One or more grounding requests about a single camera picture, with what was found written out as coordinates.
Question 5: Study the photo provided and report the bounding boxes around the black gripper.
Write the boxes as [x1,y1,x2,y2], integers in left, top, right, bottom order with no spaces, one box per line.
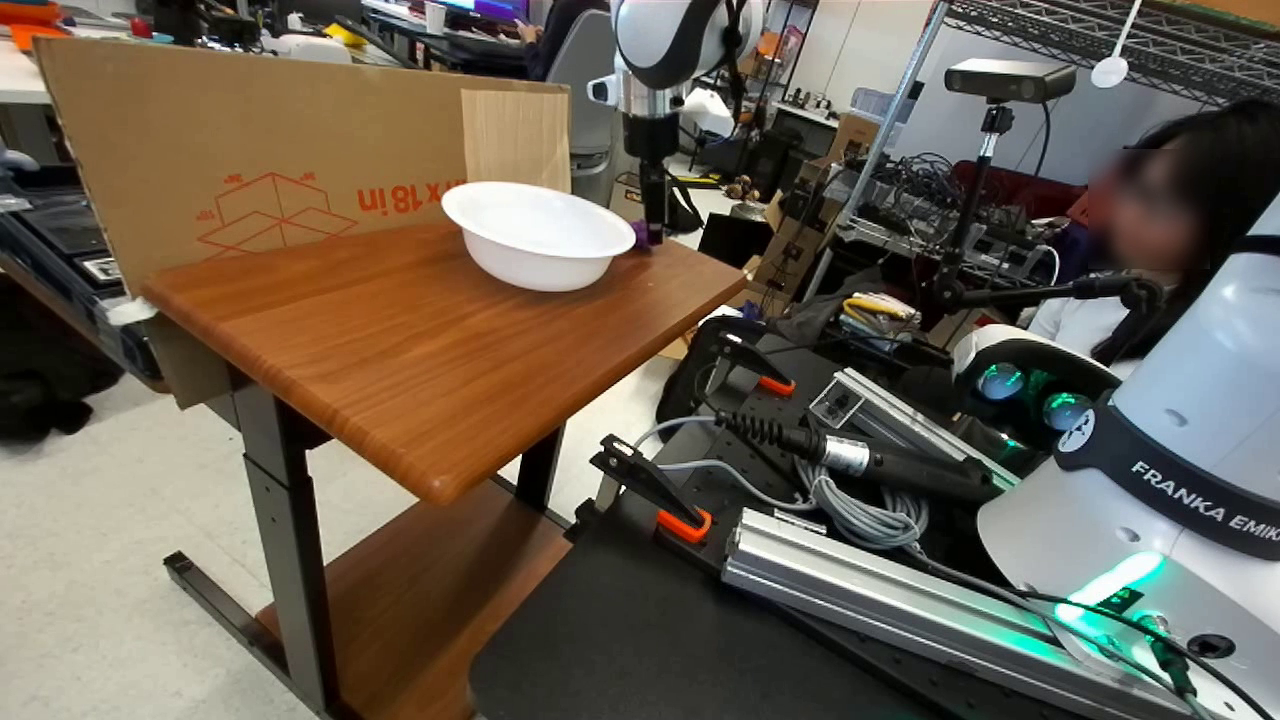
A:
[619,118,681,231]

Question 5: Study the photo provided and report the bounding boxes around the white plastic bowl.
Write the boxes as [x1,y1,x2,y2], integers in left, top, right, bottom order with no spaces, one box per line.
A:
[436,176,640,297]

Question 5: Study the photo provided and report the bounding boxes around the brown sandwich shaped object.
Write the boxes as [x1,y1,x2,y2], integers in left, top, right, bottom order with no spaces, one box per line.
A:
[840,290,930,332]

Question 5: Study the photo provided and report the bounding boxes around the stacked cardboard boxes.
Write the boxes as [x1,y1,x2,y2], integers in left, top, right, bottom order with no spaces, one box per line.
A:
[748,155,840,309]

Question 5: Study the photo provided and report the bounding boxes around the orange black bar clamp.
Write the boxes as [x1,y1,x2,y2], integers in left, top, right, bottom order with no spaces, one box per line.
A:
[715,349,803,406]
[584,432,722,553]

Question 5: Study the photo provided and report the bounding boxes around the slanted metal pole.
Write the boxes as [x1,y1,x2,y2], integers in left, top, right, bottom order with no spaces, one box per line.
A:
[830,0,961,250]

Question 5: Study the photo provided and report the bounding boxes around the brown cardboard sheet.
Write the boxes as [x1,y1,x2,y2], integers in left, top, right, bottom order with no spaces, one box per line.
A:
[32,36,576,299]

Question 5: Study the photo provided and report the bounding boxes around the wooden lower table shelf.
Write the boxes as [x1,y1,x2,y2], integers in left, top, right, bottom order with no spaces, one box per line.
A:
[251,476,582,720]

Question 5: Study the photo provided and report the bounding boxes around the white round lamp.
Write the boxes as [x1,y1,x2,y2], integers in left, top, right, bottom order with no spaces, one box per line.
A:
[1088,0,1149,95]

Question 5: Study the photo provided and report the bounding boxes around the dark haired person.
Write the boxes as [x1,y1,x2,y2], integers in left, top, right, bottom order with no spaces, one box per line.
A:
[1065,95,1280,367]

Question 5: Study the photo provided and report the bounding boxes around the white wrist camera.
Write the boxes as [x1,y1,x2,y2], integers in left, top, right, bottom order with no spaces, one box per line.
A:
[584,67,632,118]

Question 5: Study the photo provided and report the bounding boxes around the thick black cable connector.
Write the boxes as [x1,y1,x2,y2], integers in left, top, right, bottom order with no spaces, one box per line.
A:
[715,397,1009,509]

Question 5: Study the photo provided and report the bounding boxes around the black camera on stand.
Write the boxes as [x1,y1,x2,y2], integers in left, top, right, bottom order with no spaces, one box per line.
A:
[941,56,1082,297]

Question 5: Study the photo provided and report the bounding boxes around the grey cable bundle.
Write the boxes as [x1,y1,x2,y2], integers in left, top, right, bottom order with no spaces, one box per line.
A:
[796,458,941,553]

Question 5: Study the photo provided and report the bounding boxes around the aluminium profile rail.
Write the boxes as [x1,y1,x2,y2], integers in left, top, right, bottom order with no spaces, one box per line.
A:
[715,505,1203,720]

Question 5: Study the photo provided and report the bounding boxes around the black table leg frame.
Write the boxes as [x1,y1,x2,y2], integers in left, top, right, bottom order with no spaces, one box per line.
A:
[159,382,572,720]

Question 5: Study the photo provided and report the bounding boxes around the wire metal shelf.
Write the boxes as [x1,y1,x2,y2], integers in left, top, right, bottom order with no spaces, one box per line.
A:
[941,0,1280,112]

